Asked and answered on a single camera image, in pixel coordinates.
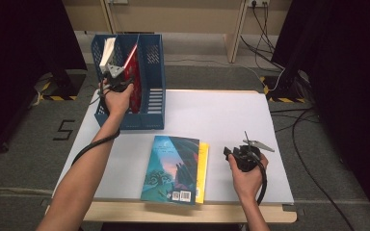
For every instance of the yellow book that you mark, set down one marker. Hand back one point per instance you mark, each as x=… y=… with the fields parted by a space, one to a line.
x=203 y=173

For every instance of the red cartoon book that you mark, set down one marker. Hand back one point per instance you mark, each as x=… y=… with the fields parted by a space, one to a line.
x=134 y=83

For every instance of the stand base with hazard tape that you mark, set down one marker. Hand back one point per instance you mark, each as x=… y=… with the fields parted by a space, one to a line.
x=285 y=89
x=61 y=86

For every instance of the black curtain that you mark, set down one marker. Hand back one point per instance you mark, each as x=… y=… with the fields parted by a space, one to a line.
x=19 y=64
x=350 y=80

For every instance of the person's right hand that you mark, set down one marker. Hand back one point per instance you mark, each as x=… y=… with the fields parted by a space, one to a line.
x=249 y=184

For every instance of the beige wooden desk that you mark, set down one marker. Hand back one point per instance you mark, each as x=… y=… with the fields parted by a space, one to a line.
x=179 y=16

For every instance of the person's left hand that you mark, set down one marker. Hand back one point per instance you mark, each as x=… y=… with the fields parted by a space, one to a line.
x=117 y=102

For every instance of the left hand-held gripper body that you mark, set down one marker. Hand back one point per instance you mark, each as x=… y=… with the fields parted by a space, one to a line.
x=115 y=78

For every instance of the teal illustrated book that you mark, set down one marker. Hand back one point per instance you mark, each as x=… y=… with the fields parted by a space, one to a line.
x=170 y=170

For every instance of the white wall socket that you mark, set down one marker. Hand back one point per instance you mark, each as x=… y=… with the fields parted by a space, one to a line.
x=118 y=1
x=258 y=2

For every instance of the blue plastic file rack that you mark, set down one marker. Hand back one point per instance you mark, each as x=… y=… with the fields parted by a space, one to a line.
x=151 y=80

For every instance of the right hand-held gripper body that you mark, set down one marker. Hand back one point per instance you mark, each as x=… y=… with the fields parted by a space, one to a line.
x=249 y=160

